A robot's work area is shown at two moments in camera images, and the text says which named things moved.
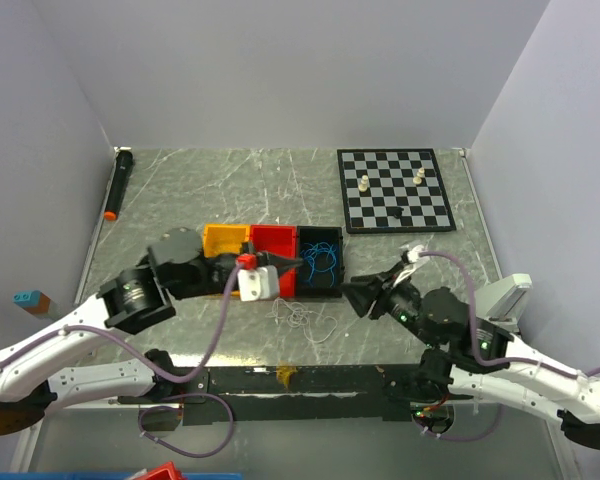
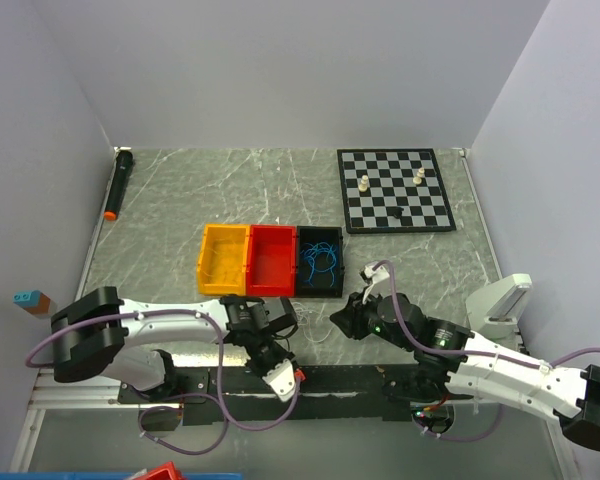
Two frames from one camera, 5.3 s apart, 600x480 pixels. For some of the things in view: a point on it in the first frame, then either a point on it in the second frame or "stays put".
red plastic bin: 279,241 stays put
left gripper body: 216,275 → 265,354
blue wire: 323,257 stays put
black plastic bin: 322,272 stays put
